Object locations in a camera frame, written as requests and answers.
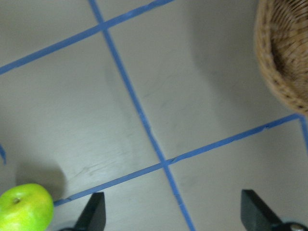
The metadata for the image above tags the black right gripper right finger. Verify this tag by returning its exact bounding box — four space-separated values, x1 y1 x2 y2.
241 189 308 231

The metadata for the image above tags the green apple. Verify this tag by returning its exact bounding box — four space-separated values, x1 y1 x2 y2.
0 183 54 231

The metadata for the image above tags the woven wicker basket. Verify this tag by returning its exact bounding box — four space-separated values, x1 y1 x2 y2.
254 0 308 116

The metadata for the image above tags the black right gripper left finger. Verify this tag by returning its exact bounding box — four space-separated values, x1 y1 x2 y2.
61 192 106 231

